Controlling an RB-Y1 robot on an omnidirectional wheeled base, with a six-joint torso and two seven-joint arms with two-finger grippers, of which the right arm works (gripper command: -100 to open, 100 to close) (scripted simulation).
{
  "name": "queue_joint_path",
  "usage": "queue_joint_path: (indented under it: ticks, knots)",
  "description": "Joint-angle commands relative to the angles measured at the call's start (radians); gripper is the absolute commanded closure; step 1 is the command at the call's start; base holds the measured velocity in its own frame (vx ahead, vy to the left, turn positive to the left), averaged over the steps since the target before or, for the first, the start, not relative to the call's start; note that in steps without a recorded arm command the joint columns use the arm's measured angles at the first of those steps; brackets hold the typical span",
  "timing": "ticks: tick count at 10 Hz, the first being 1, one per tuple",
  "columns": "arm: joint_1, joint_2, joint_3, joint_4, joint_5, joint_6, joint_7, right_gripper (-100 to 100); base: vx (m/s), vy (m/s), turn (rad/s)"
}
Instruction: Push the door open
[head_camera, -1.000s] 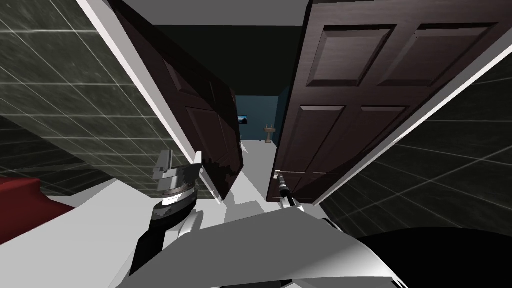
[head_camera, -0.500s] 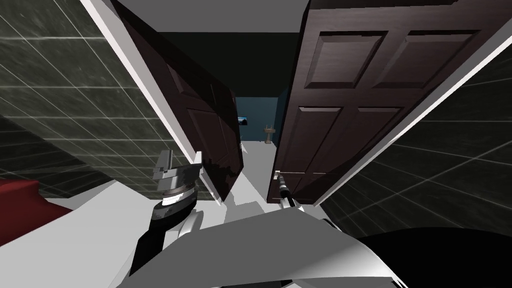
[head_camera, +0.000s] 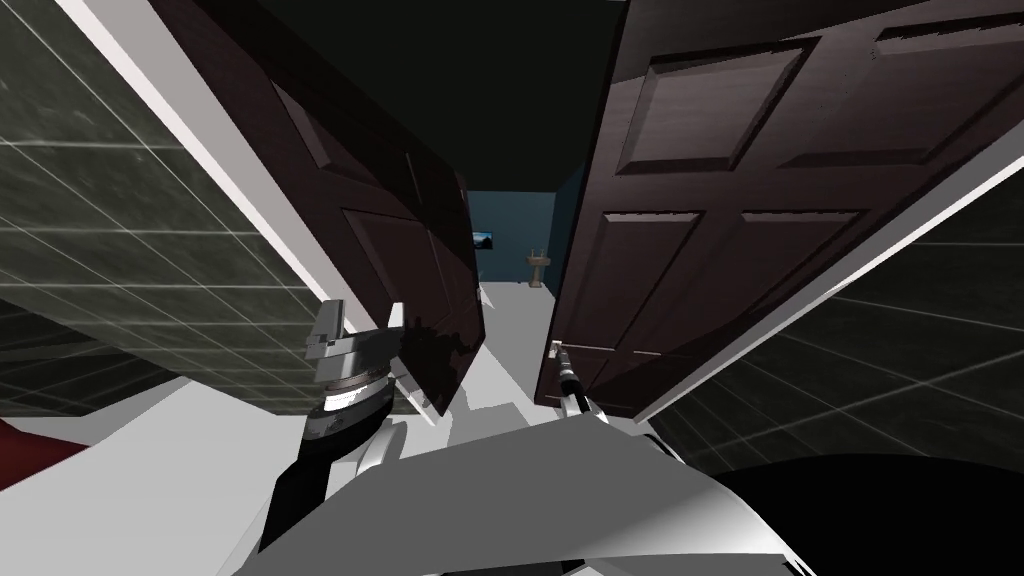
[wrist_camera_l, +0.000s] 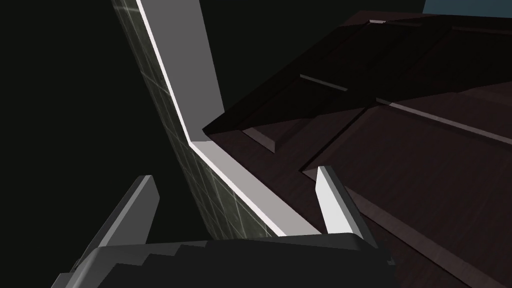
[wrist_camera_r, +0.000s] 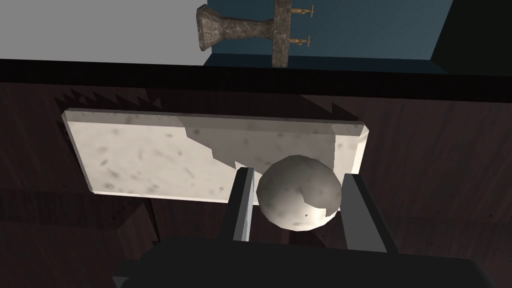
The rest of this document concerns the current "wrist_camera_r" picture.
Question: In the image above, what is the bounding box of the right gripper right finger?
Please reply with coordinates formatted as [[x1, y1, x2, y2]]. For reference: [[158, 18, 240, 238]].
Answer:
[[339, 173, 399, 255]]

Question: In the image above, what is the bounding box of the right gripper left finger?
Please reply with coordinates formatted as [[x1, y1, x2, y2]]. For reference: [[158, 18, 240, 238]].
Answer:
[[219, 166, 256, 243]]

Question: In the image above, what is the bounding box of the pale marble ball knob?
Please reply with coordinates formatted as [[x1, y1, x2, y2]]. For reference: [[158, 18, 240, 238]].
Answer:
[[255, 154, 343, 232]]

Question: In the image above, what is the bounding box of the grey marble pedestal sink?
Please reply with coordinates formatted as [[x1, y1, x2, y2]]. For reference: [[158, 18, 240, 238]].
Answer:
[[195, 0, 315, 69]]

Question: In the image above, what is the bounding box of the pale marble door plate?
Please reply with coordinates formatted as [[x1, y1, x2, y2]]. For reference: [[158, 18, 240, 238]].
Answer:
[[61, 107, 370, 206]]

